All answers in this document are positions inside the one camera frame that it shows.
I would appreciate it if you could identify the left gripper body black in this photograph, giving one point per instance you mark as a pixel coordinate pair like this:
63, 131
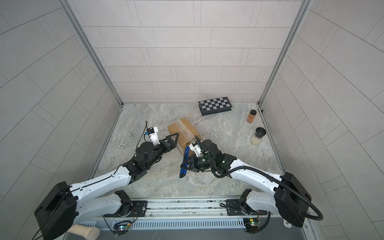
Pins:
157, 151

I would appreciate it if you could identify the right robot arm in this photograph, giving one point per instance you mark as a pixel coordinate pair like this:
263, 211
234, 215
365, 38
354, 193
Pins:
286, 194

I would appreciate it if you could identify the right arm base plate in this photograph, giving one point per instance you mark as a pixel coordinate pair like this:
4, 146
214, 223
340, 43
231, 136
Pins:
233, 209

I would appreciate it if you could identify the aluminium mounting rail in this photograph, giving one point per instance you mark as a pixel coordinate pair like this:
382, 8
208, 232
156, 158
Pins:
170, 207

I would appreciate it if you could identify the orange spice bottle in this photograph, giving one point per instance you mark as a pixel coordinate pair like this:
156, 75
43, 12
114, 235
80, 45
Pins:
251, 116

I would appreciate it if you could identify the right green circuit board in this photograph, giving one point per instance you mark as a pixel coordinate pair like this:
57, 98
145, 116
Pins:
251, 225

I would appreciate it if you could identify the brown cardboard express box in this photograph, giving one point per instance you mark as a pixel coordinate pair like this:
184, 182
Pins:
186, 133

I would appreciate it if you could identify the white spice jar black lid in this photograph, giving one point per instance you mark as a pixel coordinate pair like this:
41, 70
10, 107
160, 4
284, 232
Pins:
256, 139

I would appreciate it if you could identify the wooden handle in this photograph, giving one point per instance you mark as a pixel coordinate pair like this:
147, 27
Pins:
89, 233

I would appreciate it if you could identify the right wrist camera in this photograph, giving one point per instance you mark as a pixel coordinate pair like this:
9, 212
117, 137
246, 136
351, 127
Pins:
194, 146

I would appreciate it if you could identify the blue utility knife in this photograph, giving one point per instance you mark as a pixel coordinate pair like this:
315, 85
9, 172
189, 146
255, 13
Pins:
186, 156

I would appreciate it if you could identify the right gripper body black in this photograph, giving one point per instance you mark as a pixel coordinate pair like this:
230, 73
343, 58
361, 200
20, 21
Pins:
200, 163

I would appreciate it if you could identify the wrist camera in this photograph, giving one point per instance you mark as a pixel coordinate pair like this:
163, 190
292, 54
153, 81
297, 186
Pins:
153, 135
194, 146

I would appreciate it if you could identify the green circuit board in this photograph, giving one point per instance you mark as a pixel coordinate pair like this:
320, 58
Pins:
122, 226
251, 225

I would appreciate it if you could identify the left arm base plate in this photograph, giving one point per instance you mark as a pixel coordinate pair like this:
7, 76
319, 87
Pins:
134, 209

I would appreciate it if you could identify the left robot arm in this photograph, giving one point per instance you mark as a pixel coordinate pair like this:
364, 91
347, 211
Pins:
67, 205

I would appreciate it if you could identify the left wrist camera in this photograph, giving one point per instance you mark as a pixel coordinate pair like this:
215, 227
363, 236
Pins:
153, 135

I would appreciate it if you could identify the left green circuit board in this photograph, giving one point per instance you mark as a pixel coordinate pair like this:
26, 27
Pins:
122, 226

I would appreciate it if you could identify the black white chessboard box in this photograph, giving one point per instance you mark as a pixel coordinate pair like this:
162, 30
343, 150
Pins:
214, 106

